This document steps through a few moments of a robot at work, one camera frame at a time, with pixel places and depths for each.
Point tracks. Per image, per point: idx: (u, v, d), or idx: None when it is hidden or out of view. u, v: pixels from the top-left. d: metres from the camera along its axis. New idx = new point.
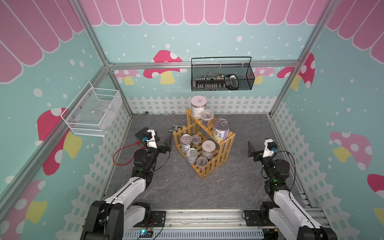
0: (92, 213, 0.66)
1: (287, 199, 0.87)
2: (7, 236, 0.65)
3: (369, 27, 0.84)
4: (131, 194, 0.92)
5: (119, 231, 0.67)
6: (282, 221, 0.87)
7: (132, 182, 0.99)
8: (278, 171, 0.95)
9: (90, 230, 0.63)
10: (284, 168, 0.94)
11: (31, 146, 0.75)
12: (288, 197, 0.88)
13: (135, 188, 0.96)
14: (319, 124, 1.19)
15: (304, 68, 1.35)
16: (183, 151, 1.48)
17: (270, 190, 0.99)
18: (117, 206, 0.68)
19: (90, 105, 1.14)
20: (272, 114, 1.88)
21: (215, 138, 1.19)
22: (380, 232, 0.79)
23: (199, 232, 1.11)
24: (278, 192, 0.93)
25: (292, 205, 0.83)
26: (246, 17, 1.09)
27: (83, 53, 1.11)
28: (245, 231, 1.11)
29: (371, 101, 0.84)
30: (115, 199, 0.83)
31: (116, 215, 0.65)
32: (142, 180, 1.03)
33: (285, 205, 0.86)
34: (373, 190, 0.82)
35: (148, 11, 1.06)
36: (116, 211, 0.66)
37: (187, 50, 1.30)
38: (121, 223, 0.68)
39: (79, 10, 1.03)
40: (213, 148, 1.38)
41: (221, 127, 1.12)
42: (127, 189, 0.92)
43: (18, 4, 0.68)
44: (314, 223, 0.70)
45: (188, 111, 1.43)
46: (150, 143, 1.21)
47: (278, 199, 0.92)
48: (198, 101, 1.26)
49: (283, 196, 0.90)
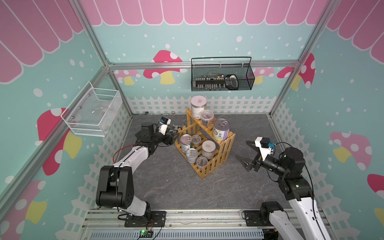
0: (103, 177, 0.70)
1: (311, 219, 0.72)
2: (7, 237, 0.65)
3: (369, 26, 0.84)
4: (136, 160, 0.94)
5: (130, 190, 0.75)
6: (283, 228, 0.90)
7: (135, 149, 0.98)
8: (291, 160, 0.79)
9: (104, 190, 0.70)
10: (297, 155, 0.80)
11: (31, 146, 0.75)
12: (312, 214, 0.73)
13: (139, 155, 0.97)
14: (319, 124, 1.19)
15: (304, 68, 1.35)
16: (183, 151, 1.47)
17: (289, 188, 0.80)
18: (126, 169, 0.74)
19: (90, 106, 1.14)
20: (272, 114, 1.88)
21: (215, 138, 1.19)
22: (381, 232, 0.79)
23: (199, 232, 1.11)
24: (299, 202, 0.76)
25: (317, 233, 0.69)
26: (245, 17, 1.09)
27: (83, 53, 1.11)
28: (246, 231, 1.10)
29: (371, 100, 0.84)
30: (123, 164, 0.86)
31: (126, 176, 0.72)
32: (145, 148, 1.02)
33: (305, 224, 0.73)
34: (373, 190, 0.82)
35: (148, 11, 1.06)
36: (125, 173, 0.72)
37: (187, 50, 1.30)
38: (131, 183, 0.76)
39: (79, 9, 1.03)
40: (213, 148, 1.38)
41: (221, 127, 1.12)
42: (132, 155, 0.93)
43: (18, 5, 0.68)
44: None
45: (188, 111, 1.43)
46: (161, 127, 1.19)
47: (298, 209, 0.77)
48: (198, 101, 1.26)
49: (305, 211, 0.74)
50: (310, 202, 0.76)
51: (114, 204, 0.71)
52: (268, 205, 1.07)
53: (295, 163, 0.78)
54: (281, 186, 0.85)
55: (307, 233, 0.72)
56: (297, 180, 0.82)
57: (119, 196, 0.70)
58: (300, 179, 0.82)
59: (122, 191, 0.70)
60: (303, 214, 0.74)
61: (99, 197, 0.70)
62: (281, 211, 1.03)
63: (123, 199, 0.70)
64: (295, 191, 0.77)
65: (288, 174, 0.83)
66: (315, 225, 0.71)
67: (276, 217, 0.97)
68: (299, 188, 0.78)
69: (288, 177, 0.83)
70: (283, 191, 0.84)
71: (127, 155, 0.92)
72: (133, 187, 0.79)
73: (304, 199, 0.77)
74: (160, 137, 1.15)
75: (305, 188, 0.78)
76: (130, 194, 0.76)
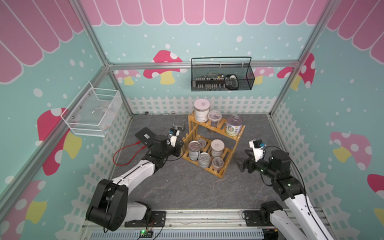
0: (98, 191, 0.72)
1: (307, 214, 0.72)
2: (7, 237, 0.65)
3: (369, 27, 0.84)
4: (137, 177, 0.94)
5: (121, 212, 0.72)
6: (285, 226, 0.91)
7: (140, 165, 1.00)
8: (278, 160, 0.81)
9: (96, 206, 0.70)
10: (282, 155, 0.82)
11: (31, 145, 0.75)
12: (307, 210, 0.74)
13: (143, 172, 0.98)
14: (319, 124, 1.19)
15: (304, 68, 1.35)
16: (193, 158, 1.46)
17: (283, 188, 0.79)
18: (122, 188, 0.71)
19: (90, 106, 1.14)
20: (272, 114, 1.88)
21: (230, 135, 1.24)
22: (381, 232, 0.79)
23: (199, 232, 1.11)
24: (293, 199, 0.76)
25: (314, 227, 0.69)
26: (246, 17, 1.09)
27: (83, 53, 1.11)
28: (246, 231, 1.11)
29: (371, 100, 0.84)
30: (122, 181, 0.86)
31: (120, 197, 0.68)
32: (151, 164, 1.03)
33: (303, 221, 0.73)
34: (373, 190, 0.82)
35: (148, 11, 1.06)
36: (119, 193, 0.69)
37: (187, 50, 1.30)
38: (124, 203, 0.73)
39: (79, 9, 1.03)
40: (222, 147, 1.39)
41: (236, 123, 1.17)
42: (135, 173, 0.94)
43: (18, 5, 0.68)
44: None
45: (191, 114, 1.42)
46: (171, 138, 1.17)
47: (293, 208, 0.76)
48: (202, 104, 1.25)
49: (300, 208, 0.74)
50: (303, 198, 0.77)
51: (102, 223, 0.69)
52: (267, 205, 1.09)
53: (282, 163, 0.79)
54: (275, 187, 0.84)
55: (306, 230, 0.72)
56: (288, 179, 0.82)
57: (108, 216, 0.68)
58: (291, 178, 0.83)
59: (112, 212, 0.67)
60: (298, 211, 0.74)
61: (90, 211, 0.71)
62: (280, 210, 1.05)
63: (111, 219, 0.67)
64: (289, 190, 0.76)
65: (278, 175, 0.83)
66: (312, 220, 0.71)
67: (277, 217, 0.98)
68: (291, 187, 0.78)
69: (279, 178, 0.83)
70: (278, 192, 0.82)
71: (129, 173, 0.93)
72: (126, 209, 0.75)
73: (298, 196, 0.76)
74: (171, 150, 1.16)
75: (297, 186, 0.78)
76: (121, 216, 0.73)
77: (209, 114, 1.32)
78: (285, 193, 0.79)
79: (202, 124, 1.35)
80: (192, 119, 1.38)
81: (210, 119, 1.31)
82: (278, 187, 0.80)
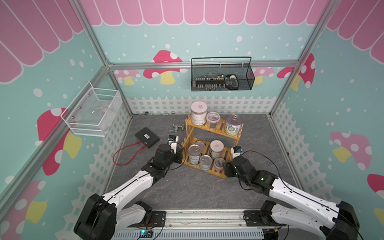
0: (88, 206, 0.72)
1: (291, 193, 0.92)
2: (7, 236, 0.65)
3: (368, 27, 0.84)
4: (131, 192, 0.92)
5: (107, 232, 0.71)
6: (290, 216, 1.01)
7: (137, 178, 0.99)
8: (239, 166, 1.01)
9: (83, 221, 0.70)
10: (240, 160, 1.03)
11: (31, 146, 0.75)
12: (288, 189, 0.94)
13: (138, 187, 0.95)
14: (319, 124, 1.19)
15: (304, 68, 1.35)
16: (194, 162, 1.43)
17: (261, 186, 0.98)
18: (110, 208, 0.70)
19: (90, 106, 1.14)
20: (272, 114, 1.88)
21: (230, 134, 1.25)
22: (380, 232, 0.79)
23: (199, 232, 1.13)
24: (273, 189, 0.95)
25: (303, 199, 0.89)
26: (246, 17, 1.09)
27: (83, 53, 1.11)
28: (245, 231, 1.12)
29: (371, 100, 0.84)
30: (112, 198, 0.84)
31: (106, 218, 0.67)
32: (149, 177, 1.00)
33: (292, 199, 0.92)
34: (373, 190, 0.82)
35: (148, 11, 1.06)
36: (107, 213, 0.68)
37: (187, 50, 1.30)
38: (111, 223, 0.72)
39: (79, 9, 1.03)
40: (222, 146, 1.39)
41: (235, 122, 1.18)
42: (128, 188, 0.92)
43: (19, 5, 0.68)
44: (334, 209, 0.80)
45: (188, 118, 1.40)
46: (171, 144, 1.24)
47: (279, 195, 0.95)
48: (199, 106, 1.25)
49: (283, 191, 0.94)
50: (279, 182, 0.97)
51: None
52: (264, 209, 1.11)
53: (243, 167, 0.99)
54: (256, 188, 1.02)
55: (300, 206, 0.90)
56: (258, 175, 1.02)
57: (92, 234, 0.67)
58: (260, 172, 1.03)
59: (97, 231, 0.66)
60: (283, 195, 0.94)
61: (78, 226, 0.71)
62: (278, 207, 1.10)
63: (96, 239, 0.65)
64: (265, 184, 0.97)
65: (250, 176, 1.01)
66: (297, 195, 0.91)
67: (278, 214, 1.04)
68: (265, 180, 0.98)
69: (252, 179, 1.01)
70: (261, 191, 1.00)
71: (123, 187, 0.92)
72: (112, 229, 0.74)
73: (275, 184, 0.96)
74: (172, 157, 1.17)
75: (268, 177, 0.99)
76: (106, 235, 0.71)
77: (207, 116, 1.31)
78: (265, 188, 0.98)
79: (201, 127, 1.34)
80: (190, 123, 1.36)
81: (208, 121, 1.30)
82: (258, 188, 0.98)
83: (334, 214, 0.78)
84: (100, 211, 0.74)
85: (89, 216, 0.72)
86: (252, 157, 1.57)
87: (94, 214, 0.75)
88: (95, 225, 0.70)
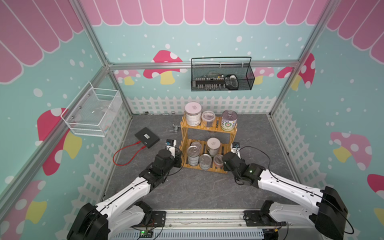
0: (80, 216, 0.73)
1: (277, 182, 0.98)
2: (7, 237, 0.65)
3: (368, 27, 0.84)
4: (126, 202, 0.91)
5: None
6: (286, 211, 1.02)
7: (133, 186, 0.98)
8: (228, 160, 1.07)
9: (75, 230, 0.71)
10: (229, 155, 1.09)
11: (31, 145, 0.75)
12: (275, 179, 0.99)
13: (134, 195, 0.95)
14: (319, 124, 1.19)
15: (304, 68, 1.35)
16: (194, 163, 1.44)
17: (251, 179, 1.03)
18: (102, 220, 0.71)
19: (90, 105, 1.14)
20: (272, 114, 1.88)
21: (228, 130, 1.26)
22: (380, 232, 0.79)
23: (199, 232, 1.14)
24: (261, 180, 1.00)
25: (288, 187, 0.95)
26: (246, 17, 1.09)
27: (83, 53, 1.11)
28: (245, 231, 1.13)
29: (371, 100, 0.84)
30: (105, 208, 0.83)
31: (97, 230, 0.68)
32: (145, 185, 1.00)
33: (279, 188, 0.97)
34: (373, 190, 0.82)
35: (148, 11, 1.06)
36: (99, 224, 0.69)
37: (187, 50, 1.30)
38: (104, 233, 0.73)
39: (79, 9, 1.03)
40: (219, 144, 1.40)
41: (231, 118, 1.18)
42: (123, 197, 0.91)
43: (18, 5, 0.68)
44: (318, 194, 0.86)
45: (182, 120, 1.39)
46: (170, 148, 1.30)
47: (267, 185, 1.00)
48: (193, 107, 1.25)
49: (270, 181, 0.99)
50: (266, 174, 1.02)
51: None
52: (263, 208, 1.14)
53: (232, 161, 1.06)
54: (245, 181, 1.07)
55: (286, 194, 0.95)
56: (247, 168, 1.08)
57: None
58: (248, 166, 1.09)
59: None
60: (270, 184, 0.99)
61: (71, 234, 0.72)
62: (276, 204, 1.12)
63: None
64: (253, 176, 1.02)
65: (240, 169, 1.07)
66: (282, 183, 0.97)
67: (275, 211, 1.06)
68: (253, 172, 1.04)
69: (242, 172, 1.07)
70: (251, 184, 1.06)
71: (116, 197, 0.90)
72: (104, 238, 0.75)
73: (262, 175, 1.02)
74: (171, 163, 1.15)
75: (257, 169, 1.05)
76: None
77: (203, 116, 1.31)
78: (254, 181, 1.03)
79: (196, 127, 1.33)
80: (185, 125, 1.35)
81: (204, 120, 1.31)
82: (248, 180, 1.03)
83: (318, 199, 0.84)
84: (92, 220, 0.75)
85: (82, 225, 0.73)
86: (252, 157, 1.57)
87: (87, 223, 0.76)
88: (86, 233, 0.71)
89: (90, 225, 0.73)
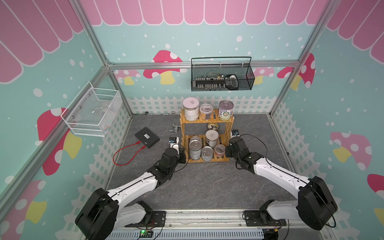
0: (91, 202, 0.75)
1: (270, 168, 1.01)
2: (7, 237, 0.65)
3: (369, 27, 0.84)
4: (135, 192, 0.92)
5: (106, 227, 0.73)
6: (281, 205, 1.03)
7: (141, 179, 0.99)
8: (235, 142, 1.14)
9: (85, 214, 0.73)
10: (236, 138, 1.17)
11: (31, 145, 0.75)
12: (268, 165, 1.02)
13: (142, 188, 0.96)
14: (319, 124, 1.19)
15: (304, 68, 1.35)
16: (195, 157, 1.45)
17: (248, 164, 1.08)
18: (112, 205, 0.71)
19: (90, 105, 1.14)
20: (272, 114, 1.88)
21: (225, 119, 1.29)
22: (381, 232, 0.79)
23: (199, 232, 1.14)
24: (257, 164, 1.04)
25: (278, 172, 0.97)
26: (245, 17, 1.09)
27: (83, 53, 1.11)
28: (245, 231, 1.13)
29: (370, 100, 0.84)
30: (116, 195, 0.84)
31: (107, 214, 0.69)
32: (153, 180, 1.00)
33: (270, 173, 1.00)
34: (373, 190, 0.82)
35: (148, 11, 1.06)
36: (108, 209, 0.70)
37: (187, 50, 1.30)
38: (112, 219, 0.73)
39: (79, 9, 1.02)
40: (216, 135, 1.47)
41: (226, 107, 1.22)
42: (132, 188, 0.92)
43: (18, 5, 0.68)
44: (304, 180, 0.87)
45: (181, 116, 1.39)
46: (174, 145, 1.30)
47: (260, 170, 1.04)
48: (191, 102, 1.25)
49: (264, 166, 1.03)
50: (264, 160, 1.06)
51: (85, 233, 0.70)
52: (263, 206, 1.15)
53: (237, 143, 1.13)
54: (242, 166, 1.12)
55: (275, 179, 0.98)
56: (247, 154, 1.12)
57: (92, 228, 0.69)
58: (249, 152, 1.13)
59: (97, 227, 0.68)
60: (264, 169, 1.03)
61: (80, 218, 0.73)
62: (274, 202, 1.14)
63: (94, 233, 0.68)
64: (251, 161, 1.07)
65: (241, 153, 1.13)
66: (274, 169, 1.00)
67: (272, 206, 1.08)
68: (251, 157, 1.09)
69: (243, 156, 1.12)
70: (246, 168, 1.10)
71: (126, 186, 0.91)
72: (111, 225, 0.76)
73: (259, 161, 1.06)
74: (175, 163, 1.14)
75: (255, 156, 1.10)
76: (105, 231, 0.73)
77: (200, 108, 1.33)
78: (251, 165, 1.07)
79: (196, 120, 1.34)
80: (184, 121, 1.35)
81: (202, 113, 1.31)
82: (245, 164, 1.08)
83: (302, 184, 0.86)
84: (102, 206, 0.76)
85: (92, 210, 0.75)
86: None
87: (96, 209, 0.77)
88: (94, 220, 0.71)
89: (99, 212, 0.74)
